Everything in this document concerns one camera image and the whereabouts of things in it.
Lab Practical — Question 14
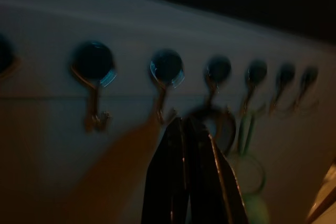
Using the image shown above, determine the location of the white hook rail board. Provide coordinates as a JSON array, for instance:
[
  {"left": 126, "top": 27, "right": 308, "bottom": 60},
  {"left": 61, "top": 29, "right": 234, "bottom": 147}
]
[{"left": 0, "top": 0, "right": 336, "bottom": 224}]

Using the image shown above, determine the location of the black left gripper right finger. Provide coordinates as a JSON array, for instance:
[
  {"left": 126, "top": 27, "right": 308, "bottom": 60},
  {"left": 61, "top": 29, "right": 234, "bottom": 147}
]
[{"left": 184, "top": 115, "right": 249, "bottom": 224}]

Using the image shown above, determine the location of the black round metal wall hook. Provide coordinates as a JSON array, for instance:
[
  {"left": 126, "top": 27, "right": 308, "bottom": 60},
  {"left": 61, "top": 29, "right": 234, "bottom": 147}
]
[
  {"left": 238, "top": 59, "right": 268, "bottom": 116},
  {"left": 149, "top": 48, "right": 185, "bottom": 125},
  {"left": 269, "top": 62, "right": 297, "bottom": 116},
  {"left": 202, "top": 55, "right": 233, "bottom": 109},
  {"left": 68, "top": 40, "right": 118, "bottom": 133},
  {"left": 0, "top": 34, "right": 22, "bottom": 78}
]

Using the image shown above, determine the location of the green keychain with ring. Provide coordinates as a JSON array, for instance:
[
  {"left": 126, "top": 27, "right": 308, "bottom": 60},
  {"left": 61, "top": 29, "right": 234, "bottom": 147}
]
[{"left": 227, "top": 108, "right": 271, "bottom": 224}]

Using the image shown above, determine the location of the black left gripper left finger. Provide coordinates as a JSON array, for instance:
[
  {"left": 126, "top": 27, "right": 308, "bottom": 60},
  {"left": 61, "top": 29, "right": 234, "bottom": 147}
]
[{"left": 141, "top": 117, "right": 190, "bottom": 224}]

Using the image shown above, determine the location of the dark metal key ring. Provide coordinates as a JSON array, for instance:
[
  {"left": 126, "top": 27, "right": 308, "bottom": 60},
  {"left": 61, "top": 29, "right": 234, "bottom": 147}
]
[{"left": 191, "top": 105, "right": 237, "bottom": 154}]

